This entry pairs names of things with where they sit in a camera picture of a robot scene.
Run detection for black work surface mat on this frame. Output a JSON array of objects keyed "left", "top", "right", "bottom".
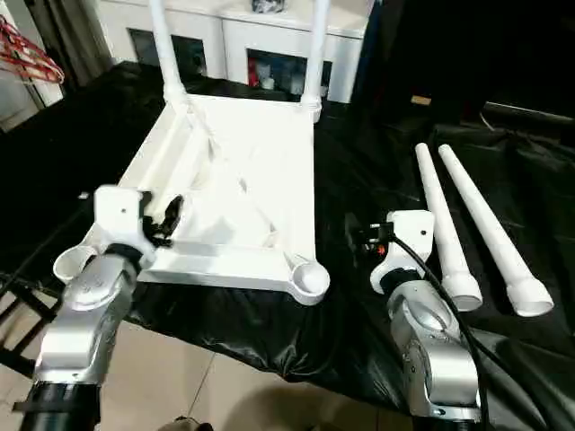
[{"left": 0, "top": 62, "right": 575, "bottom": 431}]

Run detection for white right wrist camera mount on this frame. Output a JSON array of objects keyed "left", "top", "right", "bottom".
[{"left": 370, "top": 209, "right": 436, "bottom": 294}]

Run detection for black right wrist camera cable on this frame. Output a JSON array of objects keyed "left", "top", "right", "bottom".
[{"left": 367, "top": 224, "right": 495, "bottom": 431}]

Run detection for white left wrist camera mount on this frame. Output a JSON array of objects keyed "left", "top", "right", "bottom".
[{"left": 93, "top": 185, "right": 156, "bottom": 264}]

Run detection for white glass door cabinet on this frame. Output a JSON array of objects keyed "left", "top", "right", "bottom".
[{"left": 96, "top": 0, "right": 367, "bottom": 105}]

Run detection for white plastic table leg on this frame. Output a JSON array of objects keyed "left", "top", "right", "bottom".
[
  {"left": 149, "top": 0, "right": 189, "bottom": 111},
  {"left": 438, "top": 144, "right": 555, "bottom": 318},
  {"left": 414, "top": 143, "right": 483, "bottom": 312},
  {"left": 299, "top": 0, "right": 332, "bottom": 123}
]

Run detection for dark patterned object on cabinet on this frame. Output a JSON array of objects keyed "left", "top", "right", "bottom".
[{"left": 251, "top": 0, "right": 288, "bottom": 14}]

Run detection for white side shelf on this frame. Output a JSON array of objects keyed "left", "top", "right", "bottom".
[{"left": 0, "top": 0, "right": 66, "bottom": 132}]

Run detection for grey curtain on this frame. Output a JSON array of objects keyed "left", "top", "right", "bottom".
[{"left": 44, "top": 0, "right": 114, "bottom": 90}]

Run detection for red clothes hangers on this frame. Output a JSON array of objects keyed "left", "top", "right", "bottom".
[{"left": 0, "top": 15, "right": 66, "bottom": 86}]

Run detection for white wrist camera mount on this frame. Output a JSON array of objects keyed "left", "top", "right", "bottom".
[
  {"left": 370, "top": 209, "right": 436, "bottom": 294},
  {"left": 93, "top": 185, "right": 156, "bottom": 264}
]

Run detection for white plastic table top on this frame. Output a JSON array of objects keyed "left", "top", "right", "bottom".
[{"left": 52, "top": 92, "right": 332, "bottom": 308}]

